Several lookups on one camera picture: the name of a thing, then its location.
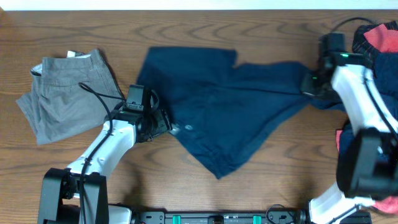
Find grey folded shorts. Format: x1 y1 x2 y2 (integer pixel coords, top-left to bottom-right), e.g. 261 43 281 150
16 49 123 145

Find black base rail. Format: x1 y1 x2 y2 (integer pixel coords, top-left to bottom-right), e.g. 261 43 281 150
130 205 311 224

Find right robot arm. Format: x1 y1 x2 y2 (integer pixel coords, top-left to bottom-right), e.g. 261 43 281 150
302 51 397 223

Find navy garment in pile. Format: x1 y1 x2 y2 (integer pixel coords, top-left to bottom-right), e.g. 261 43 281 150
311 53 397 156

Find red garment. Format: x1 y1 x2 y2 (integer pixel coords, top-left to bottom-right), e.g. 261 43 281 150
336 21 397 215

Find dark plaid garment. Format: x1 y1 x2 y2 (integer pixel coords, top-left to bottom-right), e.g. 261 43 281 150
352 25 381 60

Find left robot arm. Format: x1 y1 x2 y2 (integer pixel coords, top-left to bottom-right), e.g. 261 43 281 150
37 108 172 223

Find navy blue shorts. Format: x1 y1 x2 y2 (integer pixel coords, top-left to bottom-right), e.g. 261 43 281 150
136 46 315 180

